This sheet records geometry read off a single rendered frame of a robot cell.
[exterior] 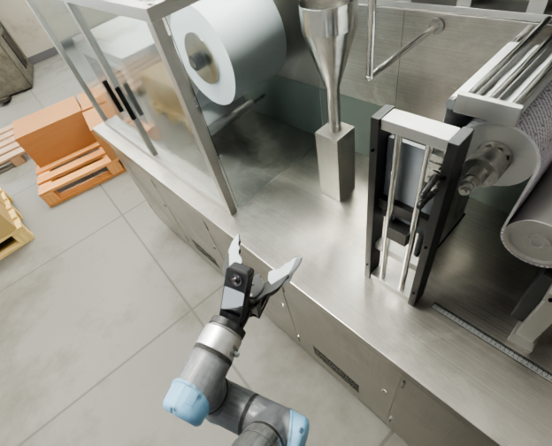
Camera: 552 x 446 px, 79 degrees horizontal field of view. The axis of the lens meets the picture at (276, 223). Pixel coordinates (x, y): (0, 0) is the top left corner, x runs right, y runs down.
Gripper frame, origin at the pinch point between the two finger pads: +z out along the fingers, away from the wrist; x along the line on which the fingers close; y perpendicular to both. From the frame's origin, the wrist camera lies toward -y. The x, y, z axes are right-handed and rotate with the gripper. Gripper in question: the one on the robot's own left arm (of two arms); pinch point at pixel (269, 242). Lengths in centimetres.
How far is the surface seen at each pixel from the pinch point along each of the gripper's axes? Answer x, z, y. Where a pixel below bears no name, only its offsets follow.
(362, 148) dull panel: 5, 74, 30
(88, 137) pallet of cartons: -266, 130, 138
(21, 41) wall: -621, 322, 173
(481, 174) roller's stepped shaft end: 34.3, 17.5, -16.0
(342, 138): 2.4, 48.0, 7.0
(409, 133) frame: 20.5, 16.1, -22.3
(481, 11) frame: 28, 62, -25
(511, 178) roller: 40.7, 23.4, -12.0
